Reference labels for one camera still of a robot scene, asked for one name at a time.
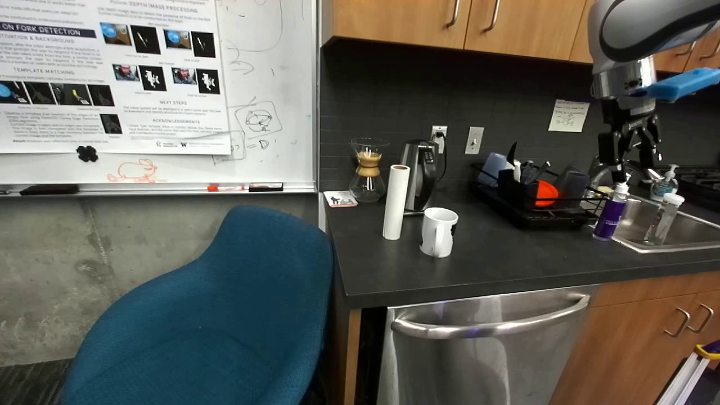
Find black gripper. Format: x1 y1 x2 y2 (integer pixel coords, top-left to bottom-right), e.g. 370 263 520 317
600 102 663 172

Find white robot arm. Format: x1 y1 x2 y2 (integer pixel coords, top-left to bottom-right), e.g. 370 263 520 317
588 0 720 172

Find clear spray bottle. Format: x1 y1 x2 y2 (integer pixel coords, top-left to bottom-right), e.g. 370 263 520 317
648 166 684 245

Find purple soap pump bottle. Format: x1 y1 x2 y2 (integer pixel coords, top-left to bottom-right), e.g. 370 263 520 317
593 177 630 241

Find paper note on backsplash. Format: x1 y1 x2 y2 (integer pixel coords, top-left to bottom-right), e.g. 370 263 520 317
549 99 589 132

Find stainless steel sink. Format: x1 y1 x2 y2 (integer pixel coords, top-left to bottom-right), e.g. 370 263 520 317
615 199 720 254

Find orange round plate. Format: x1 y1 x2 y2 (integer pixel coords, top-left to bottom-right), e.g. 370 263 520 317
537 180 561 210

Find wooden upper cabinets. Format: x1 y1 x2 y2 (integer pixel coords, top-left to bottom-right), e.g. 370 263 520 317
323 0 720 74

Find wooden cabinets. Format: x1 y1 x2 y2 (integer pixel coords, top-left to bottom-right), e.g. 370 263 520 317
323 0 720 74
551 272 720 405

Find wooden lower cabinets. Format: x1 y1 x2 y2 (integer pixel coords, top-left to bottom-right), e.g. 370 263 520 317
551 272 720 405

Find white ceramic mug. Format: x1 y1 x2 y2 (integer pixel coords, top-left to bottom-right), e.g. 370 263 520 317
422 208 459 259

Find stainless electric kettle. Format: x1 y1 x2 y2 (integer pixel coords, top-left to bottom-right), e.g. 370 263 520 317
404 139 444 217

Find white paper towel roll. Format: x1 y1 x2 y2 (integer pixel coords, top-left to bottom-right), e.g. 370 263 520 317
384 164 411 241

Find stainless dishwasher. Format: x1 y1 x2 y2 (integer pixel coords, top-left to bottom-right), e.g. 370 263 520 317
377 286 595 405

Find glass pour-over coffee maker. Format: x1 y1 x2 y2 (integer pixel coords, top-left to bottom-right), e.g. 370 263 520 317
352 138 386 203

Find small card on counter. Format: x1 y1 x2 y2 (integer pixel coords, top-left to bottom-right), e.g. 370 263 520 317
325 191 358 210

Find white whiteboard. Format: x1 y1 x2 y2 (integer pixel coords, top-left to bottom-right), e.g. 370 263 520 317
0 0 317 199

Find blue upholstered chair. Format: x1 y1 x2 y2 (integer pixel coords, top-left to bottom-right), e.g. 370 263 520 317
61 208 335 405

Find research poster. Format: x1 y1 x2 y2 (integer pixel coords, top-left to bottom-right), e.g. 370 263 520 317
0 0 231 155

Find black whiteboard marker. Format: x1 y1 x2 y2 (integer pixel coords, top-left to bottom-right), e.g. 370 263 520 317
18 185 79 196

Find black wire dish rack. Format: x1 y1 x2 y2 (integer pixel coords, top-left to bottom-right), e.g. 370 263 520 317
475 169 595 230

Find white light switch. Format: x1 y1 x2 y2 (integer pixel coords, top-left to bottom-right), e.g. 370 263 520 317
467 127 485 155

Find white wall outlet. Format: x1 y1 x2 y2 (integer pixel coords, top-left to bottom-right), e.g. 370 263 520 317
430 123 448 155

